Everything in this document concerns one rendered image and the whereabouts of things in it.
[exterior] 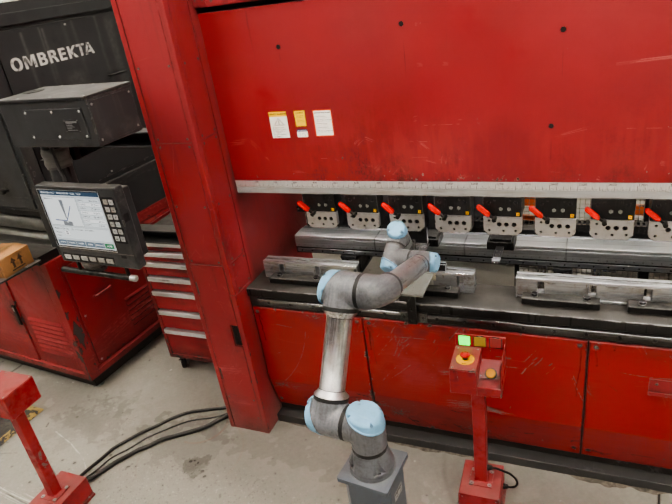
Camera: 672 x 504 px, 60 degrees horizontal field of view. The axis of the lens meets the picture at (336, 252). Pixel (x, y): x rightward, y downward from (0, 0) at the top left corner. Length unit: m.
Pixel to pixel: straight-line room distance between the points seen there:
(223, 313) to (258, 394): 0.51
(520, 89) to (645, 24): 0.43
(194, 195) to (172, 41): 0.66
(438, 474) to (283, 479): 0.76
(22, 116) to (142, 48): 0.54
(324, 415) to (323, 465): 1.24
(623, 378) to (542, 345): 0.33
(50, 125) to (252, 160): 0.83
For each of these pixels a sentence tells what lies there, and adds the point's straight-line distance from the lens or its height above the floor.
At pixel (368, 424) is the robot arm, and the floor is 1.00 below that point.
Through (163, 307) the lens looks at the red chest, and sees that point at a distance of 3.78.
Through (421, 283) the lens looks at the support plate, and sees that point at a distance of 2.50.
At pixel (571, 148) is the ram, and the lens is 2.33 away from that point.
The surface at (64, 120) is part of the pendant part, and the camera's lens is 2.49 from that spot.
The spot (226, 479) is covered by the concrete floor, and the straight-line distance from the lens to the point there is 3.23.
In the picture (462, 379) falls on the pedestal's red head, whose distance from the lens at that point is 2.40.
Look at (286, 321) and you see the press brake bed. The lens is 2.94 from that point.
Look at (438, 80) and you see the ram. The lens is 2.32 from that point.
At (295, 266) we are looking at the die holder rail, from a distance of 2.89.
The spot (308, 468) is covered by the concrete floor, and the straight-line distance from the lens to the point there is 3.15.
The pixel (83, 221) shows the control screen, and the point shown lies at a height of 1.45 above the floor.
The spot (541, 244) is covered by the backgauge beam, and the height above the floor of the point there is 0.98.
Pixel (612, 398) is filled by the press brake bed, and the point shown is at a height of 0.49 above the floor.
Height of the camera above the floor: 2.26
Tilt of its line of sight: 26 degrees down
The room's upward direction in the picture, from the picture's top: 9 degrees counter-clockwise
